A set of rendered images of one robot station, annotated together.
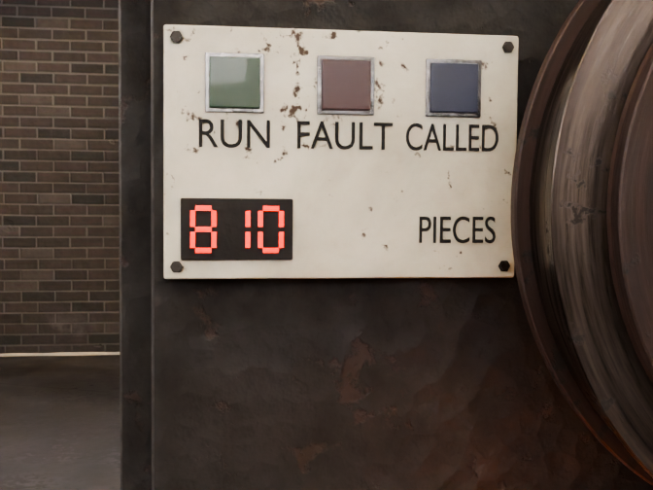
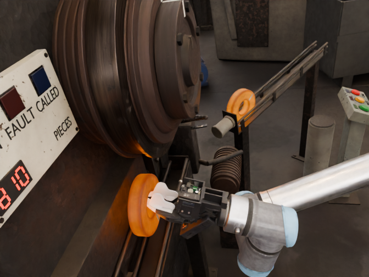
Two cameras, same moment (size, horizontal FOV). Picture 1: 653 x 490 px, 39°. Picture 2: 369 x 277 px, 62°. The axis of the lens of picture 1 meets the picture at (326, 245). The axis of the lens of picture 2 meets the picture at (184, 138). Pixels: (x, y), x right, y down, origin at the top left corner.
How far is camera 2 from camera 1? 0.47 m
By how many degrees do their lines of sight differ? 68
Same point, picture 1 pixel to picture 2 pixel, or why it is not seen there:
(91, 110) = not seen: outside the picture
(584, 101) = (121, 77)
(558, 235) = (129, 118)
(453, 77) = (39, 77)
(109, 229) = not seen: outside the picture
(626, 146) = (136, 85)
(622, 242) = (143, 111)
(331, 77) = (7, 103)
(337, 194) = (31, 145)
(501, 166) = (62, 98)
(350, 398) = (59, 201)
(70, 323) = not seen: outside the picture
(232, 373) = (29, 231)
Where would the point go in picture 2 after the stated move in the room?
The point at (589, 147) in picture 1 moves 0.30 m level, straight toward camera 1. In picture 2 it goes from (125, 89) to (283, 121)
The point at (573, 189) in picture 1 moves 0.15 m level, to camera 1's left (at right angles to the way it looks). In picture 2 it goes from (127, 104) to (82, 152)
